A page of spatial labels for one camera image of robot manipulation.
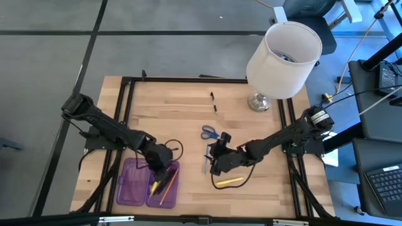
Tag table lamp with white shade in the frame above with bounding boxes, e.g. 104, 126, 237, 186
246, 21, 323, 113

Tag black diagonal pole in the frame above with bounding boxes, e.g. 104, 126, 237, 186
322, 121, 366, 154
359, 40, 402, 72

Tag yellowish hanging power cable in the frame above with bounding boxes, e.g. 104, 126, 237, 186
335, 0, 395, 95

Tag black power adapter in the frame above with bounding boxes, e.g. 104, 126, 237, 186
378, 63, 400, 97

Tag purple plastic pencil box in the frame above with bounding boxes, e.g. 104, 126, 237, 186
115, 158, 181, 210

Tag black and silver pen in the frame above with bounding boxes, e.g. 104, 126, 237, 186
209, 91, 218, 116

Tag white cable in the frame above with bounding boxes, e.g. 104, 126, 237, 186
332, 93, 402, 131

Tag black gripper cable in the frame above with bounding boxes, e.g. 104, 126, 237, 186
163, 139, 184, 161
210, 162, 256, 190

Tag gray side desk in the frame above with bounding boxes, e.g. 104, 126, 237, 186
351, 137, 402, 220
348, 59, 402, 144

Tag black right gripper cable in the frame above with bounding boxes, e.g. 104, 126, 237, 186
210, 162, 256, 190

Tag yellow highlighter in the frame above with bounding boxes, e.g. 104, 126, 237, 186
149, 180, 161, 198
215, 176, 244, 188

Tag blue handled scissors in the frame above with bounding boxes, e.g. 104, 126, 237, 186
200, 124, 222, 141

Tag black aluminium table frame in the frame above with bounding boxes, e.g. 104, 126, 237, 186
70, 69, 337, 220

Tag gray floor bracket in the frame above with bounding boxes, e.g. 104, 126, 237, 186
0, 136, 25, 151

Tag office chair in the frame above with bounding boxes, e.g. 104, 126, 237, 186
269, 0, 364, 57

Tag black laptop keyboard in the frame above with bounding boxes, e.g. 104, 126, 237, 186
364, 163, 402, 218

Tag black overhead gantry bar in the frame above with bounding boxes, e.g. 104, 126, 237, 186
0, 212, 402, 226

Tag orange pencil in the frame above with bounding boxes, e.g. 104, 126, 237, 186
159, 168, 180, 207

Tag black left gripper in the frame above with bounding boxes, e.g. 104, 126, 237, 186
146, 143, 174, 191

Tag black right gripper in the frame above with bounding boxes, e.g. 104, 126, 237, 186
209, 141, 249, 176

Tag blue pen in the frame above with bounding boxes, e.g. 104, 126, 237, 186
204, 143, 210, 175

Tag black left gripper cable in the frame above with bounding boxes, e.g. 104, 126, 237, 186
163, 139, 184, 161

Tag white paper sheet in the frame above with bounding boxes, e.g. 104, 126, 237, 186
322, 131, 340, 168

